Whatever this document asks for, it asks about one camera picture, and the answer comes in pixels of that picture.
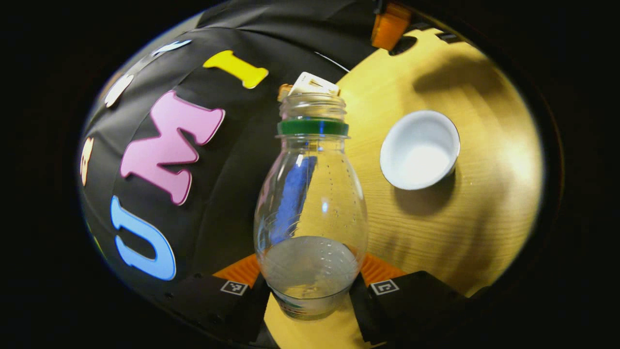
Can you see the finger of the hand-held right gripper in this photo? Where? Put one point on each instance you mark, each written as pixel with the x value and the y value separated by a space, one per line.
pixel 390 26

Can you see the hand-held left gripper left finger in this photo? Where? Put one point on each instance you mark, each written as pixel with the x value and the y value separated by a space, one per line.
pixel 227 310

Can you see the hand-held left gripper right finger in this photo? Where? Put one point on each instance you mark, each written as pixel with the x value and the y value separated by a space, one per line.
pixel 411 305

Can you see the clear plastic water bottle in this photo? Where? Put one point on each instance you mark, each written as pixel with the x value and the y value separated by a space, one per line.
pixel 312 271

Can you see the white toaster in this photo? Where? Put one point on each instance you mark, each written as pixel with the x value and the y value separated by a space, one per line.
pixel 315 85

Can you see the black backdrop cloth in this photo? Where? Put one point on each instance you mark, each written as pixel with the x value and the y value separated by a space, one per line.
pixel 227 203

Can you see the blue folded towel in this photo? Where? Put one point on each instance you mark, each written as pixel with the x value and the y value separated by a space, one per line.
pixel 290 203

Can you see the toast slice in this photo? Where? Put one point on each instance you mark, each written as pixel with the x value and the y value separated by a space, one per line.
pixel 284 92

